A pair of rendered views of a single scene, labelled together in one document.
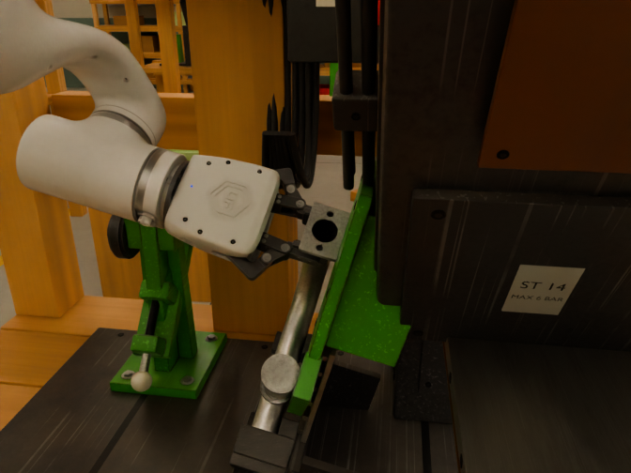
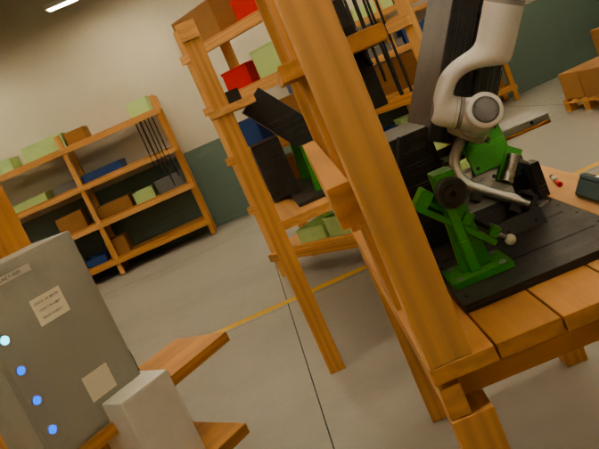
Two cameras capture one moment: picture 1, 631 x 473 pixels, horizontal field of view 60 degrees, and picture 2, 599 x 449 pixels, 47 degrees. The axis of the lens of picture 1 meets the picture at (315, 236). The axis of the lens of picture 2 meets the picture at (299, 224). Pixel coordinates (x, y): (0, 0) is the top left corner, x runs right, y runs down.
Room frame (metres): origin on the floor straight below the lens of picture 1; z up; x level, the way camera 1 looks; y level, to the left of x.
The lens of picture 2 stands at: (1.23, 1.80, 1.48)
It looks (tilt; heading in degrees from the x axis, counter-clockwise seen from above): 10 degrees down; 264
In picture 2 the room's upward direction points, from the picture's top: 24 degrees counter-clockwise
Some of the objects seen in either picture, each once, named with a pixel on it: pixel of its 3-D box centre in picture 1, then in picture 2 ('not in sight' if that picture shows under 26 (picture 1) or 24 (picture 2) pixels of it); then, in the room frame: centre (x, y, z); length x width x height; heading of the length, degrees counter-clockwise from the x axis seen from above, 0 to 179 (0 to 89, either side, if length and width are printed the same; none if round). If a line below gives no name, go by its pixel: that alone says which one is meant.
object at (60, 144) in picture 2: not in sight; (86, 206); (2.94, -8.84, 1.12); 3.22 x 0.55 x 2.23; 176
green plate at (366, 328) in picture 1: (370, 276); (475, 133); (0.48, -0.05, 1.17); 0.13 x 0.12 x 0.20; 82
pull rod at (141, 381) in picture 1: (144, 366); (503, 236); (0.62, 0.23, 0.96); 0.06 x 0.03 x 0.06; 172
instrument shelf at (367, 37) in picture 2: not in sight; (319, 62); (0.79, -0.17, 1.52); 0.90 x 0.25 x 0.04; 82
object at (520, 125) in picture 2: (534, 359); (479, 142); (0.42, -0.20, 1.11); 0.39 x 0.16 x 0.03; 172
